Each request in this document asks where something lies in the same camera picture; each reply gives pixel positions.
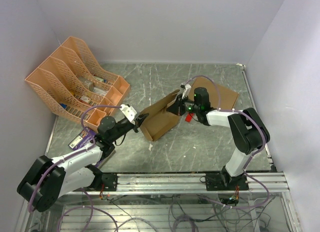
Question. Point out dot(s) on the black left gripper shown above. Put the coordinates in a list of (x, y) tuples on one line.
[(138, 122)]

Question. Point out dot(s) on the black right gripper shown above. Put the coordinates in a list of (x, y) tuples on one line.
[(176, 108)]

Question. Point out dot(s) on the cardboard box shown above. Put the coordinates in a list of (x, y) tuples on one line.
[(159, 121), (227, 97)]

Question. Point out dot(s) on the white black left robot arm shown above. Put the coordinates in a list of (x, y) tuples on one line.
[(50, 178)]

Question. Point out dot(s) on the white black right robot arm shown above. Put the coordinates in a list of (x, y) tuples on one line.
[(249, 133)]

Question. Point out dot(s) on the closed folded cardboard box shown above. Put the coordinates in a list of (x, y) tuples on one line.
[(227, 97)]

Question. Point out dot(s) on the red flat block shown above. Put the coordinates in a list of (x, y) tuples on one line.
[(189, 117)]

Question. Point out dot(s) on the purple book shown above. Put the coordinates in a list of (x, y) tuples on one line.
[(81, 140)]

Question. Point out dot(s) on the pink plastic desk organizer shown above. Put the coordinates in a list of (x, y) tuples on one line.
[(74, 86)]

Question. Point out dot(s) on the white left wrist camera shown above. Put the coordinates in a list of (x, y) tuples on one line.
[(129, 112)]

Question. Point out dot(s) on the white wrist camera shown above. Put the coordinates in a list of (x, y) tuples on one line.
[(185, 90), (129, 112)]

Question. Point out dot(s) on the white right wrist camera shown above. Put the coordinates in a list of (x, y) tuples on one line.
[(185, 90)]

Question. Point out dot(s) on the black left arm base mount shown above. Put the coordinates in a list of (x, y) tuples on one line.
[(105, 182)]

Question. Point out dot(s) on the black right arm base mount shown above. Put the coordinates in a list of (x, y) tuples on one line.
[(223, 182)]

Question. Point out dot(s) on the aluminium frame rail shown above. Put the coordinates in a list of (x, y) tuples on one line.
[(163, 183)]

